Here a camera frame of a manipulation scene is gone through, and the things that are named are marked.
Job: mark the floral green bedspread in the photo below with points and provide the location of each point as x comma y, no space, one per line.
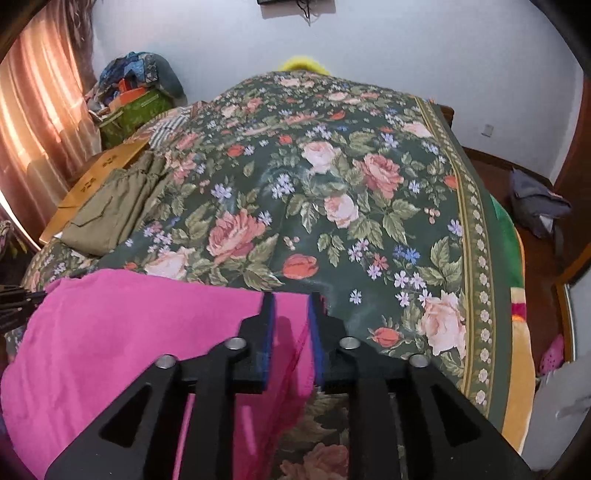
323,207

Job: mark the green and orange blanket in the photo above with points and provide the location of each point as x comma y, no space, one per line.
512,286

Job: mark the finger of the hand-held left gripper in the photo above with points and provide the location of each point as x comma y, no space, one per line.
18,300

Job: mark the pile of colourful clothes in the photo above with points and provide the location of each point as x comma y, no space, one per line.
136,74

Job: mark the grey cloth bundle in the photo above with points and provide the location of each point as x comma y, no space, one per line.
535,203

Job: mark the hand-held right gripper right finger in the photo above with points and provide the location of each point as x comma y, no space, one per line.
315,337

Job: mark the white wall socket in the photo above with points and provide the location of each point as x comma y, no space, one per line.
487,129

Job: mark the olive green pants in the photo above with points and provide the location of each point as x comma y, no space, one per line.
115,203

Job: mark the pink curtain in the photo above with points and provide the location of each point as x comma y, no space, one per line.
41,115

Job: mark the brown cardboard box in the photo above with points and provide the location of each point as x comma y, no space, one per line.
99,177

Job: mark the striped cloth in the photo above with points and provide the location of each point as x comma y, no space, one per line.
168,127

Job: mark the green cardboard box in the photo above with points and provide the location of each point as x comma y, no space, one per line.
131,115

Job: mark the pink slipper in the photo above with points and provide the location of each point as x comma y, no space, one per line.
551,353

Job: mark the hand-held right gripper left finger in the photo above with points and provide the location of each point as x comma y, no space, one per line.
269,330

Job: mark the yellow fluffy pillow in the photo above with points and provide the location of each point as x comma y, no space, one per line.
304,64

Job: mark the pink pants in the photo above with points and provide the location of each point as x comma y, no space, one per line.
129,332

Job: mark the black wall device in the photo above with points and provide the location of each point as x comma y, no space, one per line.
288,4

